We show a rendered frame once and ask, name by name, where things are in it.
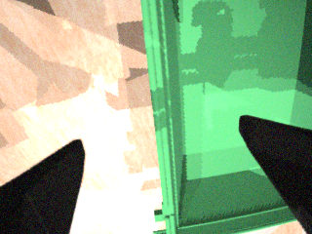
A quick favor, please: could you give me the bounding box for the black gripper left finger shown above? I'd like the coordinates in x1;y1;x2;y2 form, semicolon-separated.
0;138;86;234

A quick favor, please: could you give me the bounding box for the green plastic tray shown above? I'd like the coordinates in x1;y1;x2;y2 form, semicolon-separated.
140;0;312;234

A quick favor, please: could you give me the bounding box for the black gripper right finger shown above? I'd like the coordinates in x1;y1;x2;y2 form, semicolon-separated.
238;115;312;234

